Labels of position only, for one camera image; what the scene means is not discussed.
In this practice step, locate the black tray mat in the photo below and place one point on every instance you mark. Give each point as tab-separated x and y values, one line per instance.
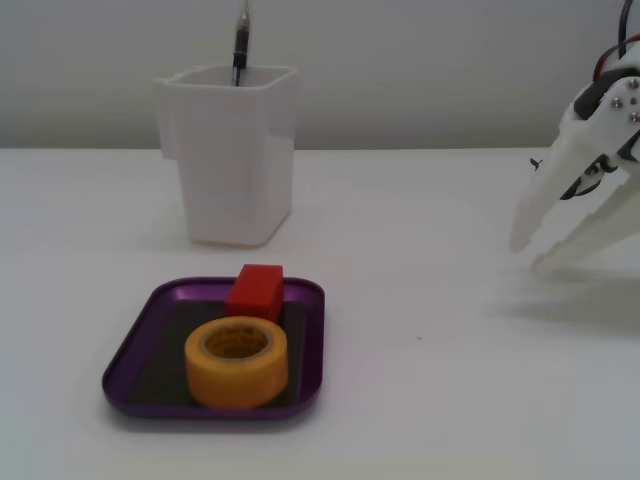
160	360

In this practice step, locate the yellow masking tape roll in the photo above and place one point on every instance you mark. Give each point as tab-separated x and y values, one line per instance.
235	380

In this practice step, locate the white plastic box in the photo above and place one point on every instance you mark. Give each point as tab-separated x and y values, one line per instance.
225	165

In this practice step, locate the purple metal tray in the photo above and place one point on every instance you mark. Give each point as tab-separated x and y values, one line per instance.
125	380

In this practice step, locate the black clear ballpoint pen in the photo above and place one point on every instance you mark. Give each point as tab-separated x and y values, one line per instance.
241	45

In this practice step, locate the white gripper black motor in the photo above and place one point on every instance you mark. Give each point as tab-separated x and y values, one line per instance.
575	142

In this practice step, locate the red cube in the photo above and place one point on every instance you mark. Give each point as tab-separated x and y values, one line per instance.
255	295

